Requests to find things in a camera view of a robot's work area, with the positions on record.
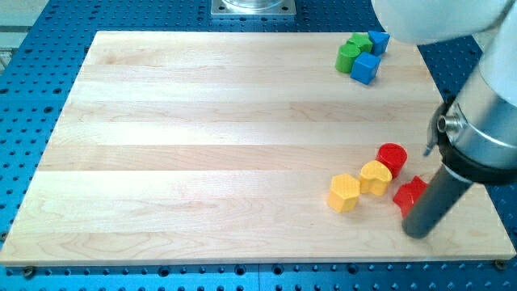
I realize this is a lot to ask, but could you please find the red star block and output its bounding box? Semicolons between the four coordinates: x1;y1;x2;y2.
393;176;427;217

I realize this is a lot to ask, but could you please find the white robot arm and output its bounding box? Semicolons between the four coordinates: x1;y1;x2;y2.
372;0;516;184

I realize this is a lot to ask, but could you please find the green star block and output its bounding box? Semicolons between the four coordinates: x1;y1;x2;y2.
347;32;373;53

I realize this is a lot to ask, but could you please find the wooden board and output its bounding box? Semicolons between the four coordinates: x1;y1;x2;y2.
1;32;515;266

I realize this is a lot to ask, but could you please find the yellow hexagon block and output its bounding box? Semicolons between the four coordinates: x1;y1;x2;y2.
327;174;360;213

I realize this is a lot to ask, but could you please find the yellow heart block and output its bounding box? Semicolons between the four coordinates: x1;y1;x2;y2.
359;160;393;196

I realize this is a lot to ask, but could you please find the green cylinder block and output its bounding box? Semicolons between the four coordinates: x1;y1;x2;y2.
334;44;361;74

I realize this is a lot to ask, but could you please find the blue cube block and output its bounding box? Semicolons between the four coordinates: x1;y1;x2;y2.
350;53;381;85

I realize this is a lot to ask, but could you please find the red cylinder block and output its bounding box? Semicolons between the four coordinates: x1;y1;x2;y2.
376;143;408;179

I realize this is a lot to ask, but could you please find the blue triangle block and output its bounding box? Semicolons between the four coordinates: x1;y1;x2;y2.
368;31;390;57

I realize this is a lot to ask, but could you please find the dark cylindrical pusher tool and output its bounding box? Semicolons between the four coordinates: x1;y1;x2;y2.
401;164;473;239

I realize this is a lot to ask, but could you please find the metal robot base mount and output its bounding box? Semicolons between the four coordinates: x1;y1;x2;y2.
211;0;296;16

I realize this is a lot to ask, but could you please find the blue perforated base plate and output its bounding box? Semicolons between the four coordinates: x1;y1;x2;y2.
1;0;516;290

